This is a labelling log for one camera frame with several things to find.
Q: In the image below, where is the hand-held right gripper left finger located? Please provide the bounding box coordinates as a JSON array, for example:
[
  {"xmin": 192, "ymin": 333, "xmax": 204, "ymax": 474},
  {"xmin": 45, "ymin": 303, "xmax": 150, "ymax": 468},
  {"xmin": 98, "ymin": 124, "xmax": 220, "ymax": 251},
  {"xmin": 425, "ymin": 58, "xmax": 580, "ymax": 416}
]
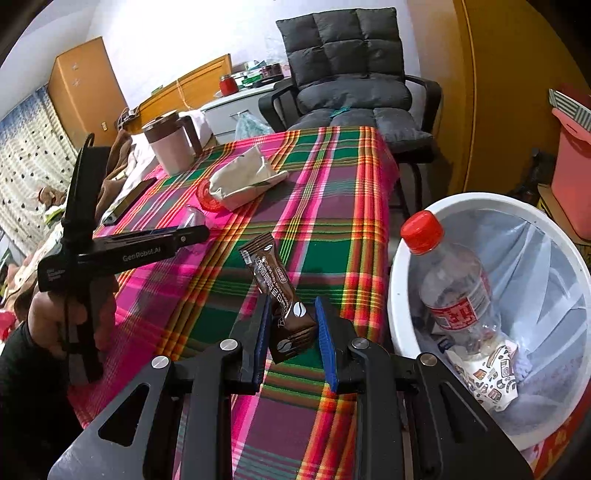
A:
[{"xmin": 48, "ymin": 293, "xmax": 273, "ymax": 480}]

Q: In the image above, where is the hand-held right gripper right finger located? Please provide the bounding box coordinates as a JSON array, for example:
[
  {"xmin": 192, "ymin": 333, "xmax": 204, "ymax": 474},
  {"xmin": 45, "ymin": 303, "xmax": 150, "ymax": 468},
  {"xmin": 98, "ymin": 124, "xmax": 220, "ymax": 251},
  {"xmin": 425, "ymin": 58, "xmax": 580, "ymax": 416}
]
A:
[{"xmin": 314, "ymin": 296, "xmax": 536, "ymax": 480}]

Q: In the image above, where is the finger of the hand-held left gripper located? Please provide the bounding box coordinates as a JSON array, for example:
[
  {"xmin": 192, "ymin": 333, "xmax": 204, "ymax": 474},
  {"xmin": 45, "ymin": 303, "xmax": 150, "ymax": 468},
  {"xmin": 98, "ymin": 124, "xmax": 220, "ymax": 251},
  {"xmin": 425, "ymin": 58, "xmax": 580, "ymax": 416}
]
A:
[{"xmin": 93, "ymin": 224, "xmax": 211, "ymax": 249}]

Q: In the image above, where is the brown coffee sachet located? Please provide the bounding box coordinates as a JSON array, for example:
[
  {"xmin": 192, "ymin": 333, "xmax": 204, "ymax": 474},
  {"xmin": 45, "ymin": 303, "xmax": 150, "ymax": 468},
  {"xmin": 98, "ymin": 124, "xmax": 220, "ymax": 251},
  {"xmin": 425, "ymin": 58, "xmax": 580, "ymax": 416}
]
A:
[{"xmin": 239, "ymin": 232, "xmax": 319, "ymax": 365}]

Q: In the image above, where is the white round bin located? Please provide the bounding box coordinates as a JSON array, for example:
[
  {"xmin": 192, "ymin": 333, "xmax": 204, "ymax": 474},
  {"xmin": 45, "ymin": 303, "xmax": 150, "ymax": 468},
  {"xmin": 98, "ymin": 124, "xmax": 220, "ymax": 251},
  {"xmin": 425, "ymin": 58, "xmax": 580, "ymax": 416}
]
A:
[{"xmin": 387, "ymin": 193, "xmax": 591, "ymax": 453}]

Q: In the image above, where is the clear plastic bottle red cap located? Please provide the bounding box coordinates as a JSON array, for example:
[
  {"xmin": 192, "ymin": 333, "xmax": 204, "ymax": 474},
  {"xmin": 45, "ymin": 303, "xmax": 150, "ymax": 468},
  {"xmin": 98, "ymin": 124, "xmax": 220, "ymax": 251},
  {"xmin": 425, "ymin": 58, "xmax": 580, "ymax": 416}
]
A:
[{"xmin": 401, "ymin": 210, "xmax": 502, "ymax": 356}]

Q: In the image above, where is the person's left forearm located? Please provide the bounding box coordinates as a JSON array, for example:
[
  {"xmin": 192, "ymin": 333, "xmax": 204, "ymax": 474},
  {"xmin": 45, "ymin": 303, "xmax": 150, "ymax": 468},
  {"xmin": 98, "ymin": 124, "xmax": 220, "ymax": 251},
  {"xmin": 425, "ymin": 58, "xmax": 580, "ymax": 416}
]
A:
[{"xmin": 0, "ymin": 323, "xmax": 88, "ymax": 480}]

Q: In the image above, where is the person's left hand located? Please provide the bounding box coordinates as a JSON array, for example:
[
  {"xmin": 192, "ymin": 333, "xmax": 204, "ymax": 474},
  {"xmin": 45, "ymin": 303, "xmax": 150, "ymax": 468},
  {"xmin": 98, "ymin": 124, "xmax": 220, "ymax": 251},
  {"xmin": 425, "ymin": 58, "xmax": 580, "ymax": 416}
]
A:
[{"xmin": 27, "ymin": 272, "xmax": 120, "ymax": 361}]

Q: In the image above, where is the red round lid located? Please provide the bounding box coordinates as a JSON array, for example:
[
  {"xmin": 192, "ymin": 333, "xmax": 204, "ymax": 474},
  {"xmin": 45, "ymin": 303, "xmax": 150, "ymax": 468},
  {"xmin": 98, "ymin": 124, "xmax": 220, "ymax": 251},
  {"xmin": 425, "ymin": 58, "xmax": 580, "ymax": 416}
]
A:
[{"xmin": 198, "ymin": 178, "xmax": 227, "ymax": 213}]

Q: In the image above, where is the black smartphone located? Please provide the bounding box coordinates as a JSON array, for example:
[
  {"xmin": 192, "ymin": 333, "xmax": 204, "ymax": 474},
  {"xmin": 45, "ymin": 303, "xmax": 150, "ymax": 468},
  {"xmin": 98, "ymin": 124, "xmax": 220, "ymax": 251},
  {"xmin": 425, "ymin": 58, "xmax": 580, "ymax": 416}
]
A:
[{"xmin": 102, "ymin": 178, "xmax": 158, "ymax": 227}]

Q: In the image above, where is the brown plush toy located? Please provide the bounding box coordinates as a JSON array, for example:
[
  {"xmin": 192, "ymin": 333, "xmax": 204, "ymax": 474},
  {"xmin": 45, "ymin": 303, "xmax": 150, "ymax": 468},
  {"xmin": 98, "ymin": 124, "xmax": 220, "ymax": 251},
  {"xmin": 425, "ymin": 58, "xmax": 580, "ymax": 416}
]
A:
[{"xmin": 37, "ymin": 186, "xmax": 68, "ymax": 206}]

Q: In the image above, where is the white tissue pack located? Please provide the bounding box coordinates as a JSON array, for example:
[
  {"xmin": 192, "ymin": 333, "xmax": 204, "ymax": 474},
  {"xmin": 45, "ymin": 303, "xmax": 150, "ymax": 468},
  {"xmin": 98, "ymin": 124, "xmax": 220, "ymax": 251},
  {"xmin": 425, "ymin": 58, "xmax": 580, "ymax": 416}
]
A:
[{"xmin": 209, "ymin": 147, "xmax": 289, "ymax": 210}]

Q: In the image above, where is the pink jug brown lid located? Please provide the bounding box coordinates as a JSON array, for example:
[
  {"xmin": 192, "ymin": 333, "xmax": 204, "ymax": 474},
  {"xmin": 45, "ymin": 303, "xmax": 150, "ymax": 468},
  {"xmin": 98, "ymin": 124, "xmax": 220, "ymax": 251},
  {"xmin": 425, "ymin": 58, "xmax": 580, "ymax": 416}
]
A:
[{"xmin": 141, "ymin": 111, "xmax": 204, "ymax": 176}]

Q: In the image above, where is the plaid tablecloth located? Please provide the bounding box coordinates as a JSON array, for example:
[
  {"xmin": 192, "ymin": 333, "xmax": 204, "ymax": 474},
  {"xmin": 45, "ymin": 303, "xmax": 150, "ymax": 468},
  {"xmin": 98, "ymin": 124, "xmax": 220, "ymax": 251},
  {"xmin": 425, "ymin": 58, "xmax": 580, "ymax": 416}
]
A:
[{"xmin": 69, "ymin": 126, "xmax": 400, "ymax": 480}]

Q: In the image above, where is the dotted curtain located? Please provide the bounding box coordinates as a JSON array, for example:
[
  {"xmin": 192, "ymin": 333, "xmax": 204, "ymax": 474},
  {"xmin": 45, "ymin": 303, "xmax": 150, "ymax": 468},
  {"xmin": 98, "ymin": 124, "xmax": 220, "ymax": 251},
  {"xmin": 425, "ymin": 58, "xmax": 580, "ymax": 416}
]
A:
[{"xmin": 0, "ymin": 85, "xmax": 77, "ymax": 241}]

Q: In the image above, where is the green clear plastic bag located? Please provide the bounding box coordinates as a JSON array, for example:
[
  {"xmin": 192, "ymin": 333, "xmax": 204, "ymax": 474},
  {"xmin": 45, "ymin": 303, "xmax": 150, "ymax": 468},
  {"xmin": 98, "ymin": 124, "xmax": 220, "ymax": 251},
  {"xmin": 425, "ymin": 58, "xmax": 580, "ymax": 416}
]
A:
[{"xmin": 235, "ymin": 112, "xmax": 273, "ymax": 139}]

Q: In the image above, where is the white cabinet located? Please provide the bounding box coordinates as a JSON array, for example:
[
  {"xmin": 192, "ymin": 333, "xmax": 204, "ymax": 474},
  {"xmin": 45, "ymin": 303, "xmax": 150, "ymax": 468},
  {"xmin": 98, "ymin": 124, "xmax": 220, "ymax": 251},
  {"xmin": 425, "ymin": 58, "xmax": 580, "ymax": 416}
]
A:
[{"xmin": 201, "ymin": 82, "xmax": 289, "ymax": 145}]

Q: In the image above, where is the wooden headboard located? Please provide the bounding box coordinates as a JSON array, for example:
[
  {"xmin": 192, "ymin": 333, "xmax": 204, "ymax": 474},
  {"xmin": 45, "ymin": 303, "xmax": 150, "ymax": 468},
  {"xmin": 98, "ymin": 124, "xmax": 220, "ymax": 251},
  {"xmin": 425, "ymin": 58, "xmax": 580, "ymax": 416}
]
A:
[{"xmin": 139, "ymin": 54, "xmax": 233, "ymax": 123}]

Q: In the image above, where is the patterned snack wrapper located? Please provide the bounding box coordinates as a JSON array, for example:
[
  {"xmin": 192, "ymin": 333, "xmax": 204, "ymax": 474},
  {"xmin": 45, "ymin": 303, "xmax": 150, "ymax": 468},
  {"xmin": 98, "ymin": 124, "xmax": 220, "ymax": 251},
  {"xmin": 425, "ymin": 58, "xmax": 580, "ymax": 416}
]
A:
[{"xmin": 445, "ymin": 339, "xmax": 520, "ymax": 411}]

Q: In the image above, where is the wooden wardrobe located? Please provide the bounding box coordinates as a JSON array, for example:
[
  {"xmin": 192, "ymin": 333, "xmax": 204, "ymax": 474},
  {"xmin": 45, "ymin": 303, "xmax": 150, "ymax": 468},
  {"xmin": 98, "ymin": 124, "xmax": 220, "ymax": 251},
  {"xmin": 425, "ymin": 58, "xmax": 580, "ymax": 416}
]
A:
[{"xmin": 48, "ymin": 37, "xmax": 127, "ymax": 148}]

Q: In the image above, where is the white foam wrap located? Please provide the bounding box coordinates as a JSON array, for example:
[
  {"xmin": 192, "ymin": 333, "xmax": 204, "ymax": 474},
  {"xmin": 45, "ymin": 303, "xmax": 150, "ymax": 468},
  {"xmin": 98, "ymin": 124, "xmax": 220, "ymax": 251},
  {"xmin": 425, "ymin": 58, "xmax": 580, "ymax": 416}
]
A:
[{"xmin": 505, "ymin": 348, "xmax": 529, "ymax": 384}]

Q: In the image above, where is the white bin liner bag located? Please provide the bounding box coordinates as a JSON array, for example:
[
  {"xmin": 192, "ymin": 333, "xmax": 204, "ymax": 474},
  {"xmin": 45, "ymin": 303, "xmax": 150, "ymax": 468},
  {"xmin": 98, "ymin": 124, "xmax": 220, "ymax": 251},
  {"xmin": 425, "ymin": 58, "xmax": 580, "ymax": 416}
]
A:
[{"xmin": 406, "ymin": 208, "xmax": 587, "ymax": 444}]

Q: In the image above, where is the grey cushioned black chair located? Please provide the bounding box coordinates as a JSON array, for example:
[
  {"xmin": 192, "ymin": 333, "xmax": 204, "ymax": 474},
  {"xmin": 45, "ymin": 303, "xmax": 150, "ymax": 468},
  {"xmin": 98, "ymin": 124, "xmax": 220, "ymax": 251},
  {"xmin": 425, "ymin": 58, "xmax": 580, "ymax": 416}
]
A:
[{"xmin": 257, "ymin": 7, "xmax": 443, "ymax": 222}]

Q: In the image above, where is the red box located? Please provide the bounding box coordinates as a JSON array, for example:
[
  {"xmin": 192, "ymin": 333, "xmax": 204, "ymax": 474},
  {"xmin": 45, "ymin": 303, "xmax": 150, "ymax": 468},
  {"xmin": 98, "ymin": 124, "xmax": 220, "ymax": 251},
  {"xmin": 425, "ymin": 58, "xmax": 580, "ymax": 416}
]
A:
[{"xmin": 531, "ymin": 422, "xmax": 578, "ymax": 480}]

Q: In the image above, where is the cardboard box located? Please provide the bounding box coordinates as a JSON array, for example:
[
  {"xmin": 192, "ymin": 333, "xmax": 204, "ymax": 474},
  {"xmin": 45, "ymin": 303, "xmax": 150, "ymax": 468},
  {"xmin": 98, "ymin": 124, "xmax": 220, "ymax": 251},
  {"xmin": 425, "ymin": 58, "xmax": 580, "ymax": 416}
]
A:
[{"xmin": 536, "ymin": 184, "xmax": 561, "ymax": 217}]

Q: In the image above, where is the pink plastic tub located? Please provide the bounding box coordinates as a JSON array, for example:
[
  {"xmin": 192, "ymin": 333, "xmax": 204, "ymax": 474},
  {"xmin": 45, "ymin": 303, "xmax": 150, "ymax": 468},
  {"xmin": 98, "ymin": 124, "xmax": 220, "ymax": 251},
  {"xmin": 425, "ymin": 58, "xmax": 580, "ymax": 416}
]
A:
[{"xmin": 551, "ymin": 108, "xmax": 591, "ymax": 241}]

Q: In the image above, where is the striped box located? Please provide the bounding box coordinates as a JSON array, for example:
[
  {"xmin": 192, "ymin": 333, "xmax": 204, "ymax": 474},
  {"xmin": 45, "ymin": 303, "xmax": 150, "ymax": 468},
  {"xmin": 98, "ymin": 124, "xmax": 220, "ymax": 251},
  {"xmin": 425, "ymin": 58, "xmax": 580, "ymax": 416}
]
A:
[{"xmin": 549, "ymin": 89, "xmax": 591, "ymax": 132}]

